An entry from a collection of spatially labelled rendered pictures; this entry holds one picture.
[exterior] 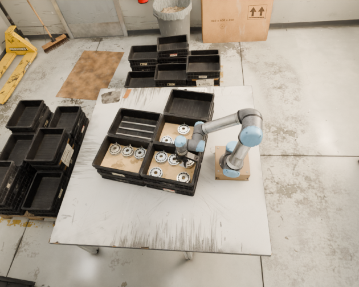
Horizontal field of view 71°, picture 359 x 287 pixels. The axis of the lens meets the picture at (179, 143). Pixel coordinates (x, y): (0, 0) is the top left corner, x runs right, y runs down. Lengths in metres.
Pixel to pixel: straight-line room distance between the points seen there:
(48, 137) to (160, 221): 1.65
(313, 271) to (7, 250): 2.94
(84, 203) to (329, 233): 2.22
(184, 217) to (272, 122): 1.86
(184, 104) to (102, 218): 1.20
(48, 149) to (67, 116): 0.54
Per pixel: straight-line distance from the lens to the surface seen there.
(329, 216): 2.94
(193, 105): 2.34
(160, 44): 3.67
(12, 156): 3.30
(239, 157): 1.63
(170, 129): 2.19
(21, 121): 3.41
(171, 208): 1.99
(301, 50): 4.47
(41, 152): 2.97
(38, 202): 2.96
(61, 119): 3.30
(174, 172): 1.96
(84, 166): 2.37
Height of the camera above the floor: 2.56
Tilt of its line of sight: 56 degrees down
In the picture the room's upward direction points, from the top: 10 degrees counter-clockwise
